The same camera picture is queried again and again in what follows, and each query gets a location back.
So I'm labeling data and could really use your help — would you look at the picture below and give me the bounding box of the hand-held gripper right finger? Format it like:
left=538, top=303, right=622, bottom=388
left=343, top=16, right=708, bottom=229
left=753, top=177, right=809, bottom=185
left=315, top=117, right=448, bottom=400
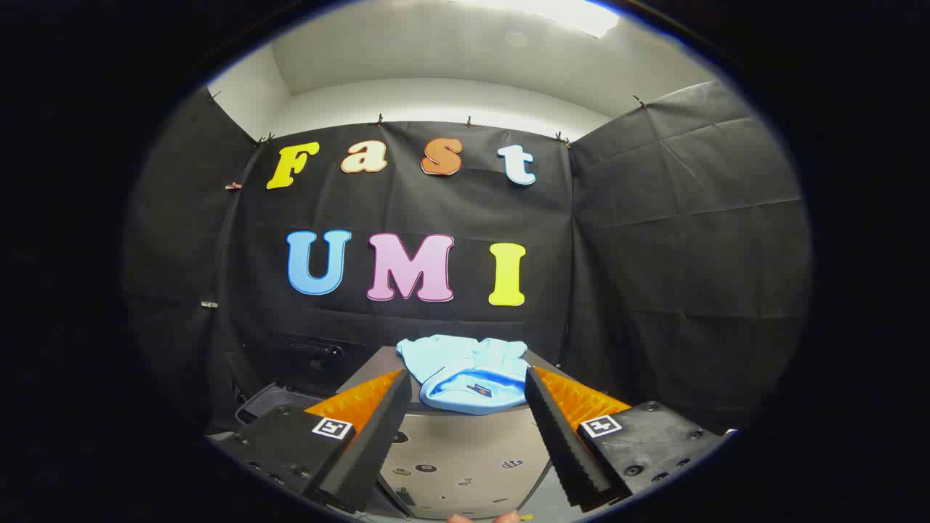
left=525, top=365, right=735, bottom=509

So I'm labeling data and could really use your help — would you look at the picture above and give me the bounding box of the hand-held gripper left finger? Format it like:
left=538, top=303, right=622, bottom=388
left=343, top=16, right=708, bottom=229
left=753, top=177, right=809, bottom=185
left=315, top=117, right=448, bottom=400
left=207, top=368, right=413, bottom=515

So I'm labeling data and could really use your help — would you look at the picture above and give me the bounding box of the grey top-load washing machine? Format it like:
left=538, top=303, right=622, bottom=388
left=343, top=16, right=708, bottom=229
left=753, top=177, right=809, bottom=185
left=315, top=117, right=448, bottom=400
left=232, top=333, right=371, bottom=437

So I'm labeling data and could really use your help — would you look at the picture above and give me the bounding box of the light blue shirt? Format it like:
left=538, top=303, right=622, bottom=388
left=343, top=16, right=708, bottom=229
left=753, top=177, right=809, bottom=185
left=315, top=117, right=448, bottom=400
left=396, top=335, right=530, bottom=415

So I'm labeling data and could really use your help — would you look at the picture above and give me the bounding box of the black backdrop cloth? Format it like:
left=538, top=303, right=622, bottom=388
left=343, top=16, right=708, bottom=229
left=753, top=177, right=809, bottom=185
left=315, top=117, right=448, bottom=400
left=124, top=80, right=812, bottom=438

